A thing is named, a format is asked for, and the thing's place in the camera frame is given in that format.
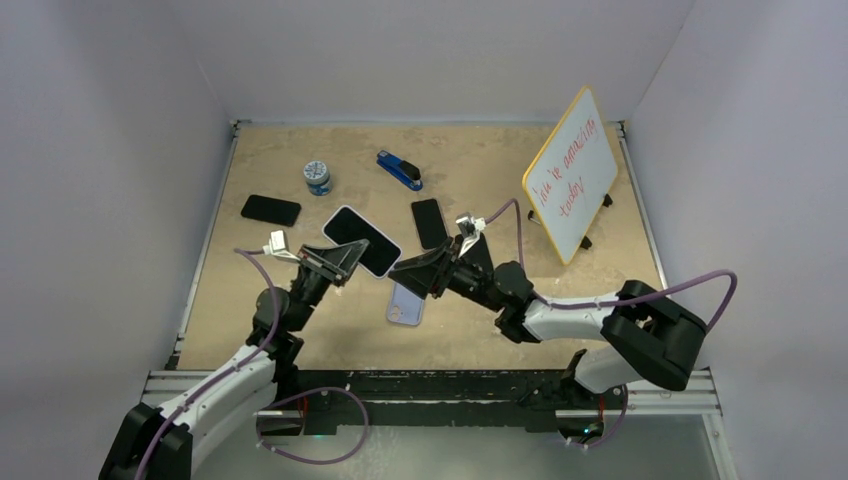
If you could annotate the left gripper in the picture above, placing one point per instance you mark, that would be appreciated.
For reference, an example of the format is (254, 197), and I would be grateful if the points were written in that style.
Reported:
(335, 262)

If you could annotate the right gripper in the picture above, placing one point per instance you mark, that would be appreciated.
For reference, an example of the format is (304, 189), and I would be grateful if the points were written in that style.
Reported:
(421, 275)

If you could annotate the lilac phone case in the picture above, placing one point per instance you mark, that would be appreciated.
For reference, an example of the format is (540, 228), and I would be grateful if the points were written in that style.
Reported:
(404, 307)
(347, 225)

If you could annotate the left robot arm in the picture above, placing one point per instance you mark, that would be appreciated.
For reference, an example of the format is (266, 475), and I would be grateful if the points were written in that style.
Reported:
(172, 440)

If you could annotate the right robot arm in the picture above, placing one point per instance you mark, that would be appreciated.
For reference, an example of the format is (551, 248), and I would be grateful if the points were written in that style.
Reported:
(649, 336)

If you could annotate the phone in clear case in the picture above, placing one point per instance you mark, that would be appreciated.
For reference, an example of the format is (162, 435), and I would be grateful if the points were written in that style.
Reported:
(478, 257)

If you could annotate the blue white jar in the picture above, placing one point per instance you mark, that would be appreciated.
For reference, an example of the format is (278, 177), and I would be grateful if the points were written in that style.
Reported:
(317, 177)

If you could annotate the blue stapler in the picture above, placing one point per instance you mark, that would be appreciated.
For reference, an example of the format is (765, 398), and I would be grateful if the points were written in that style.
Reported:
(405, 172)

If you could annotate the yellow framed whiteboard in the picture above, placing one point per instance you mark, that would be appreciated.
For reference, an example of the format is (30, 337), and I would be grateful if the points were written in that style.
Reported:
(572, 174)

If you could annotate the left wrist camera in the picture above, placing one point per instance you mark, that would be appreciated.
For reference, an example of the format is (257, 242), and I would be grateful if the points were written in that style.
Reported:
(278, 247)

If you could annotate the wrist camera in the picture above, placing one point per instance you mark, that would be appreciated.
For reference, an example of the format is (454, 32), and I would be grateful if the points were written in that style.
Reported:
(278, 247)
(471, 229)

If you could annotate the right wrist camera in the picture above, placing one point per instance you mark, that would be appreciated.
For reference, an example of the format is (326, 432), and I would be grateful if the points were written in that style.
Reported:
(471, 229)

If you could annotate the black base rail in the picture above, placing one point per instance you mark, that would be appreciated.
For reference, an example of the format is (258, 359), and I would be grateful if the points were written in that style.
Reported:
(536, 401)

